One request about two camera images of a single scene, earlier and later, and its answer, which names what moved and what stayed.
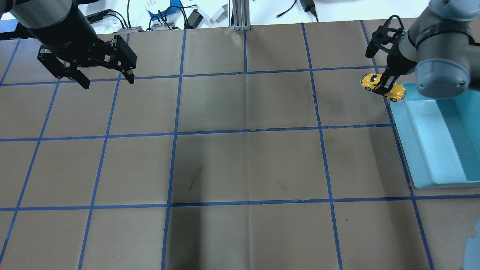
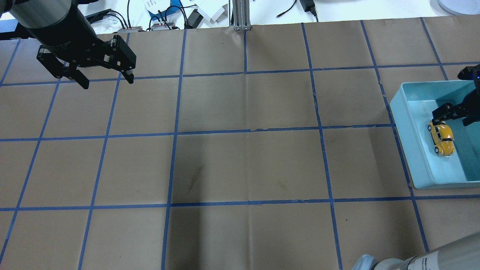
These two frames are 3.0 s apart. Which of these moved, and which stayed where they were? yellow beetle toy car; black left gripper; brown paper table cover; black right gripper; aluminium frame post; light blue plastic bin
Moved: black right gripper; yellow beetle toy car
Stayed: aluminium frame post; light blue plastic bin; black left gripper; brown paper table cover
